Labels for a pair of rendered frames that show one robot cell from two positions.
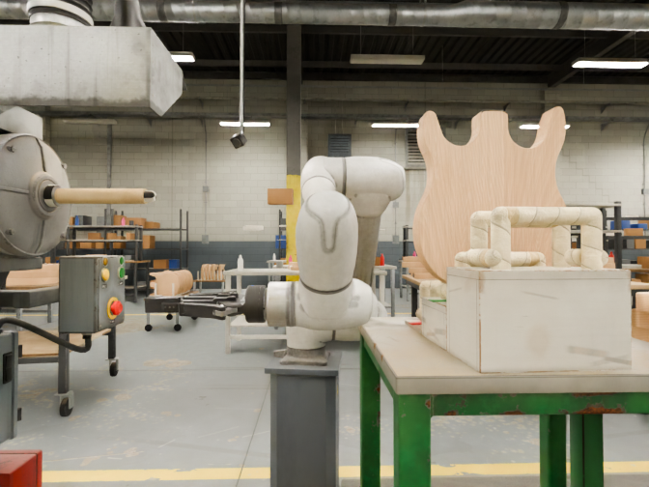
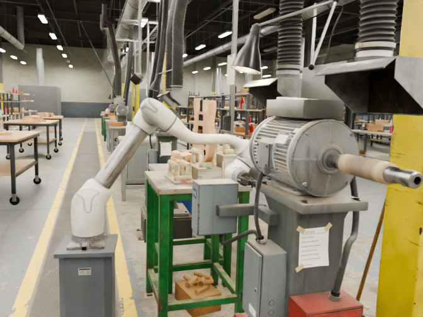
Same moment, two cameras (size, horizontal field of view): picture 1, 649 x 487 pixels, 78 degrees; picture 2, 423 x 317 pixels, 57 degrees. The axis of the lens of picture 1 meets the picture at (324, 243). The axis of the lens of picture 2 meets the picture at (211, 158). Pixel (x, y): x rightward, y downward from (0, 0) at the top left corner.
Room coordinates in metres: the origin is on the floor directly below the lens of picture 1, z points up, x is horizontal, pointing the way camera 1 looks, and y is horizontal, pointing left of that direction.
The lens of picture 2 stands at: (1.52, 2.06, 1.41)
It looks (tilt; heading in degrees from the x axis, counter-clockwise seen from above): 8 degrees down; 255
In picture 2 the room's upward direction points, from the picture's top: 2 degrees clockwise
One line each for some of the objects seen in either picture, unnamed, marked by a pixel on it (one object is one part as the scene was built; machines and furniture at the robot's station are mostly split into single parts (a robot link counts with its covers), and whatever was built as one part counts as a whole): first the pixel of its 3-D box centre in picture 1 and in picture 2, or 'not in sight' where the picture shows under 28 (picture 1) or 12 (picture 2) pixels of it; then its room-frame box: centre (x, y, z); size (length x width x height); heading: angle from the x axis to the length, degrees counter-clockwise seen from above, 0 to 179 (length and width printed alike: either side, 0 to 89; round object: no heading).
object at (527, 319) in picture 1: (531, 314); (225, 165); (0.75, -0.39, 1.02); 0.27 x 0.15 x 0.17; 95
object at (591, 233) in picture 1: (591, 243); not in sight; (0.71, -0.48, 1.15); 0.03 x 0.03 x 0.09
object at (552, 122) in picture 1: (545, 130); (198, 105); (0.92, -0.51, 1.41); 0.07 x 0.04 x 0.10; 94
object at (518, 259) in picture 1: (499, 259); not in sight; (0.87, -0.38, 1.12); 0.20 x 0.03 x 0.03; 94
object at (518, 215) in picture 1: (546, 215); not in sight; (0.71, -0.39, 1.20); 0.20 x 0.03 x 0.03; 94
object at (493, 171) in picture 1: (490, 201); (203, 131); (0.91, -0.38, 1.25); 0.35 x 0.04 x 0.40; 94
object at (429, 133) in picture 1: (435, 132); (211, 107); (0.90, -0.25, 1.40); 0.07 x 0.04 x 0.09; 94
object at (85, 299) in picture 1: (63, 303); (226, 217); (1.08, 0.71, 0.99); 0.24 x 0.21 x 0.26; 92
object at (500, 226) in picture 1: (500, 243); not in sight; (0.70, -0.31, 1.15); 0.03 x 0.03 x 0.09
